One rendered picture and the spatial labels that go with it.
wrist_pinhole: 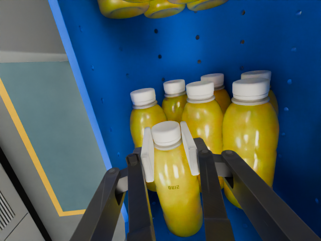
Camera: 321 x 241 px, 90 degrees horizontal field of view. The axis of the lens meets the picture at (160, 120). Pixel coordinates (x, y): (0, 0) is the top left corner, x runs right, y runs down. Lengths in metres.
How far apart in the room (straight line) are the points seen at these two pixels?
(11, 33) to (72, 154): 1.22
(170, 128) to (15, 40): 0.58
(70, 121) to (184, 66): 1.33
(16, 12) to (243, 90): 0.69
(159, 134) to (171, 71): 0.17
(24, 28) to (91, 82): 0.55
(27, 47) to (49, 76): 0.82
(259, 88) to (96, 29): 0.21
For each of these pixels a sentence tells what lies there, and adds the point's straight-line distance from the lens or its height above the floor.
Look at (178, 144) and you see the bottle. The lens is 0.21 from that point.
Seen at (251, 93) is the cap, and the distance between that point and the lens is 0.21.
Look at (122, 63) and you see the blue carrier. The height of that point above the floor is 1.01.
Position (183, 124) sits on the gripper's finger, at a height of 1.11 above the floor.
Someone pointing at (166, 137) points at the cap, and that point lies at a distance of 0.20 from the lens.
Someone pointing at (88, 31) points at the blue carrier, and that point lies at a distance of 0.24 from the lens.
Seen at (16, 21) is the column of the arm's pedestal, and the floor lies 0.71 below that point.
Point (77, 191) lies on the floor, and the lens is 1.98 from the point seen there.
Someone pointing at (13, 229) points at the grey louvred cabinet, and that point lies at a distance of 2.18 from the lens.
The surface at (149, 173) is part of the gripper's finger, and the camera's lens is 0.16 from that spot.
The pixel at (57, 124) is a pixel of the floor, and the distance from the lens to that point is 1.63.
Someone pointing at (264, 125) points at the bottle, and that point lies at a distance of 0.21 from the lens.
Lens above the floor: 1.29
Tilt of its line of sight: 69 degrees down
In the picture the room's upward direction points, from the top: 176 degrees clockwise
